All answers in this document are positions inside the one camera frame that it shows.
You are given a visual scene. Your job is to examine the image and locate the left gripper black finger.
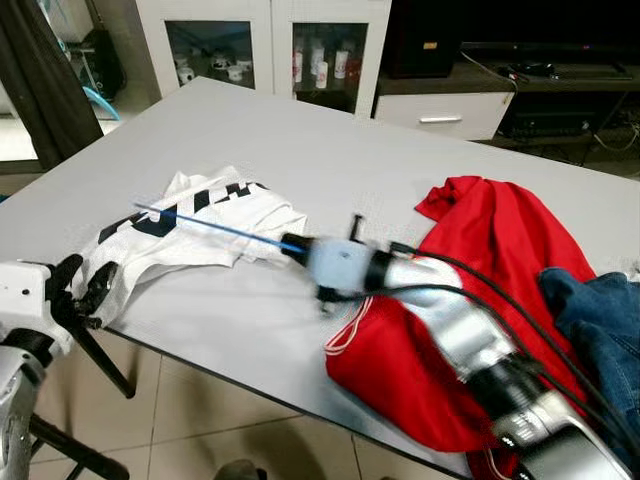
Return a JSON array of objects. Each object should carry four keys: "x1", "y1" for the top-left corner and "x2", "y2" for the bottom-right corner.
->
[
  {"x1": 50, "y1": 254, "x2": 86, "y2": 293},
  {"x1": 82, "y1": 262, "x2": 119, "y2": 323}
]

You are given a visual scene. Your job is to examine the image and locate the white t-shirt black print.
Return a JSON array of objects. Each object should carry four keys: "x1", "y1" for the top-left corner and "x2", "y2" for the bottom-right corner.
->
[{"x1": 75, "y1": 167, "x2": 308, "y2": 329}]

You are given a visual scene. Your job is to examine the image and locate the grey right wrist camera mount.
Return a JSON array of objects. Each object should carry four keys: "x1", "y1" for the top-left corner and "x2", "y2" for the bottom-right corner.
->
[{"x1": 308, "y1": 238, "x2": 373, "y2": 301}]

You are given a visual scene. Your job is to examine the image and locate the black speaker box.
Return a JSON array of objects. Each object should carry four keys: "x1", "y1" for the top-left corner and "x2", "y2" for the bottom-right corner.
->
[{"x1": 385, "y1": 0, "x2": 466, "y2": 79}]

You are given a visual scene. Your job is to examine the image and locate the blue plastic hanger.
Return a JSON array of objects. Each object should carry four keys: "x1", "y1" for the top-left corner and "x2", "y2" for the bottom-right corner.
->
[{"x1": 133, "y1": 203, "x2": 306, "y2": 253}]

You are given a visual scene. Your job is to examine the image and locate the black table legs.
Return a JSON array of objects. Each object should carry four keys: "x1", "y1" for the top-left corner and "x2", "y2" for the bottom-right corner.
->
[{"x1": 28, "y1": 320, "x2": 138, "y2": 480}]

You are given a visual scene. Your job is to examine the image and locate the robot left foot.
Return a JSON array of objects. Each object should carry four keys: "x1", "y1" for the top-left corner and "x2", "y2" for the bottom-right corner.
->
[{"x1": 215, "y1": 460, "x2": 266, "y2": 480}]

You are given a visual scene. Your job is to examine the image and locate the blue denim jeans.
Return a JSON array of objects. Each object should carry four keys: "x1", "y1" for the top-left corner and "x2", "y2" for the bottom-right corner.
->
[{"x1": 540, "y1": 268, "x2": 640, "y2": 471}]

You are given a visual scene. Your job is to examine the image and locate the white drawer front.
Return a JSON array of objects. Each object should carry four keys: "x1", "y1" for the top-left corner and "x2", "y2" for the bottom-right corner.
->
[{"x1": 375, "y1": 92, "x2": 514, "y2": 141}]

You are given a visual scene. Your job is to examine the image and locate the white glass-door cabinet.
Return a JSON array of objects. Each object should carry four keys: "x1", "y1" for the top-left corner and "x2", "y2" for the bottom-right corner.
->
[{"x1": 135, "y1": 0, "x2": 393, "y2": 119}]

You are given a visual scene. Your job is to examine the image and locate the dark TV stand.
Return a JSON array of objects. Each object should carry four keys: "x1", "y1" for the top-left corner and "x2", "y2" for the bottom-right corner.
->
[{"x1": 380, "y1": 0, "x2": 640, "y2": 166}]

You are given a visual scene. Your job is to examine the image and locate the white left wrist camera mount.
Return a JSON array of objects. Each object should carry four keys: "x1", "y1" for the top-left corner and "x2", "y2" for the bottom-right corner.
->
[{"x1": 0, "y1": 262, "x2": 53, "y2": 353}]

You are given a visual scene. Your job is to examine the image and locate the red garment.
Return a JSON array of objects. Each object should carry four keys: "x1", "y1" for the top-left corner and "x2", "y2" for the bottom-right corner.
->
[{"x1": 325, "y1": 175, "x2": 601, "y2": 480}]

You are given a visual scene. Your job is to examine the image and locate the dark grey curtain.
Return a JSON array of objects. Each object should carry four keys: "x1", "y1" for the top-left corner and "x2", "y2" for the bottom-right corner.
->
[{"x1": 0, "y1": 0, "x2": 106, "y2": 171}]

